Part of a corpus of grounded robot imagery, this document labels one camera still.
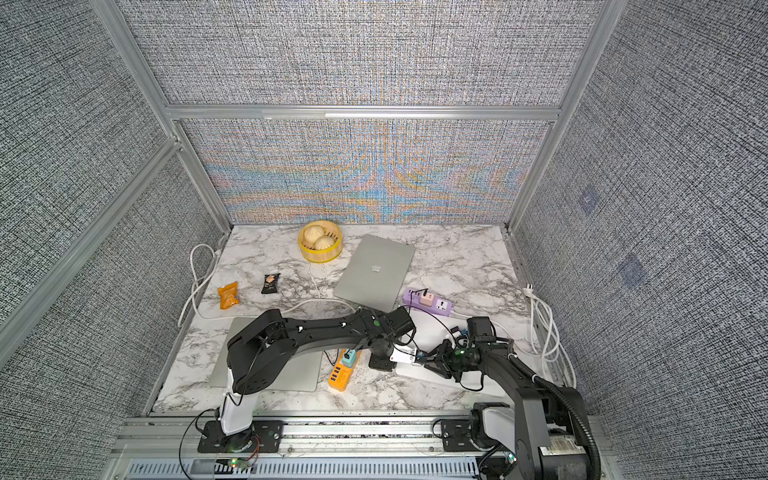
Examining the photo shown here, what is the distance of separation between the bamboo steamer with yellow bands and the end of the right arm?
1.70ft

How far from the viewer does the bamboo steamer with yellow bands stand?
108 cm

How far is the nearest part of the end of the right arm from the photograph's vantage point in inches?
29.4
